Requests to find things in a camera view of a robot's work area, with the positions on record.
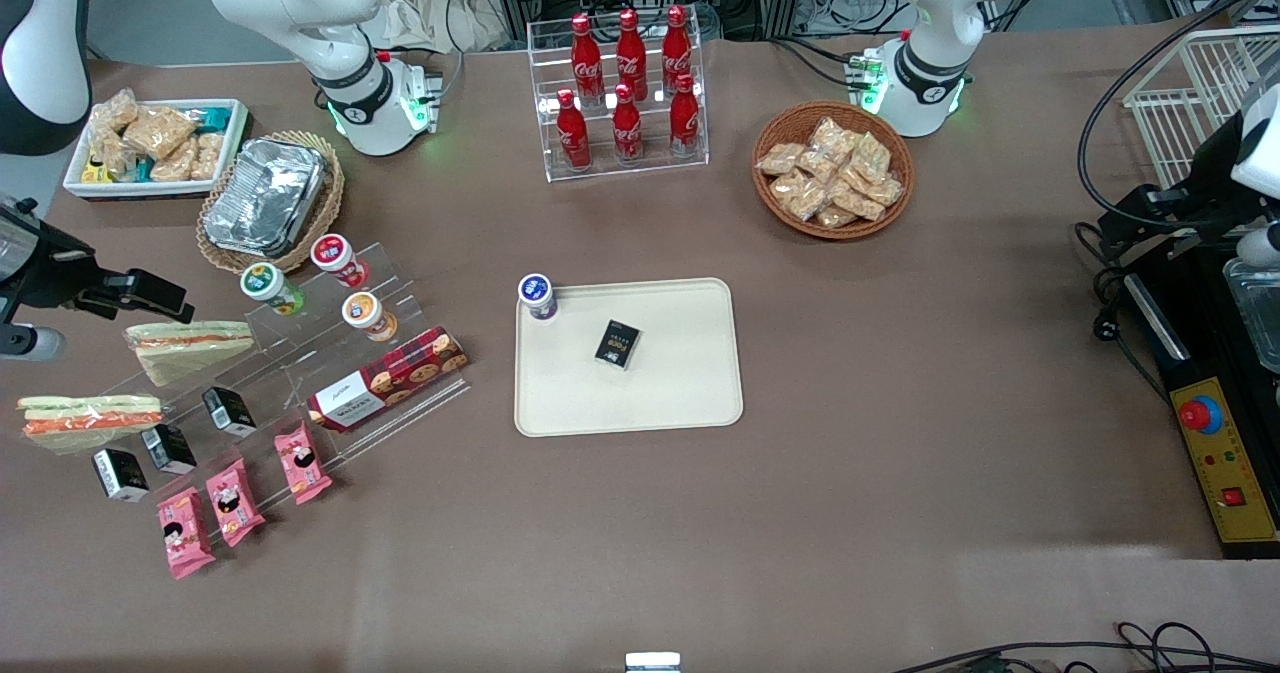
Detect white rectangular bin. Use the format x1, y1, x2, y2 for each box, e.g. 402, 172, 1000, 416
62, 98, 250, 202

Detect clear acrylic bottle rack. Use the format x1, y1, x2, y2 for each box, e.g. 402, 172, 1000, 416
526, 15, 710, 185

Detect orange lid yogurt cup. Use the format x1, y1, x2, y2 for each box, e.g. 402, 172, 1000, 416
341, 291, 399, 344

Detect red plaid cookie box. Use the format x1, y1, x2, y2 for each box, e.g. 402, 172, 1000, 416
306, 326, 470, 433

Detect clear acrylic stepped stand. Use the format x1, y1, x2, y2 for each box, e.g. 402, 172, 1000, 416
60, 241, 473, 514

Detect thick black cable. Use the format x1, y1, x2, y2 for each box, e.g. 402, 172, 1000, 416
1076, 0, 1280, 240

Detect blue lid yogurt cup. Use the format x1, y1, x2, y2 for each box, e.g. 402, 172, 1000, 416
517, 273, 560, 323

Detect black machine with yellow panel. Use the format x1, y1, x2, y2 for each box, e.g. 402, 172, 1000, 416
1120, 238, 1280, 561

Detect green lid yogurt cup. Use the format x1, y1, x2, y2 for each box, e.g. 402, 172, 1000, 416
239, 262, 305, 317

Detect triangle sandwich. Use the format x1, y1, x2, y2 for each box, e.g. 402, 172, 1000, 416
17, 394, 165, 455
123, 320, 257, 387

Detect clear plastic container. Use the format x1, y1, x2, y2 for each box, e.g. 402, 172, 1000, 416
1222, 257, 1280, 375

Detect beige cloth bag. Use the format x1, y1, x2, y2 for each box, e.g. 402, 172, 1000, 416
370, 0, 523, 55

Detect round brown wicker bowl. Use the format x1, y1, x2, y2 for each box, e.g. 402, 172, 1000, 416
751, 101, 916, 242

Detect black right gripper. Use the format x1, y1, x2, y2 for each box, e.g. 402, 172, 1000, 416
0, 198, 197, 325

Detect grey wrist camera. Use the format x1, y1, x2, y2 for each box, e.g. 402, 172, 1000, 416
1237, 221, 1280, 270
0, 324, 67, 361

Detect small black box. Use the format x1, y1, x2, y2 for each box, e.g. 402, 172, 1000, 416
201, 385, 258, 440
91, 448, 151, 504
140, 423, 198, 476
594, 319, 642, 371

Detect white wire basket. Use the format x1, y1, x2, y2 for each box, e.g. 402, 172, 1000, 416
1123, 26, 1280, 190

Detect thin black cables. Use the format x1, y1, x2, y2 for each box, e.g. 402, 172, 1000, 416
888, 620, 1280, 673

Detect aluminium foil container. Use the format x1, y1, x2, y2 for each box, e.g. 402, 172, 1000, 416
203, 137, 332, 260

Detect beige plastic tray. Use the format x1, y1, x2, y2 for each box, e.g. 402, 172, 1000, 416
514, 277, 745, 439

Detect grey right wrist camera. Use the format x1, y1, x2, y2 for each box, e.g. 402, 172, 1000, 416
0, 324, 67, 361

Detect red cola bottle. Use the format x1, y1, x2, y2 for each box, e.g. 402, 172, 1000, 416
668, 73, 702, 158
555, 88, 592, 172
661, 4, 694, 95
615, 8, 649, 100
570, 13, 605, 105
611, 82, 645, 165

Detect black cable with plug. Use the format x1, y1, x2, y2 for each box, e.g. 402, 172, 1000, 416
1074, 221, 1173, 406

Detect pink snack pack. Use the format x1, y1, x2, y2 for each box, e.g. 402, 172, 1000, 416
274, 420, 334, 506
156, 486, 217, 581
205, 457, 267, 549

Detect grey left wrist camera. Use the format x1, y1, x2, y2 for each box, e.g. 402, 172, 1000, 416
1237, 221, 1280, 270

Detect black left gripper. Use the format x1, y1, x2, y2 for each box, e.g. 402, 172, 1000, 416
1097, 178, 1265, 257

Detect red lid yogurt cup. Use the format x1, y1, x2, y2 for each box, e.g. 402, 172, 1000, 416
309, 233, 370, 290

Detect flat wicker basket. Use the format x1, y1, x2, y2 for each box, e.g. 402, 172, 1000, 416
196, 130, 347, 275

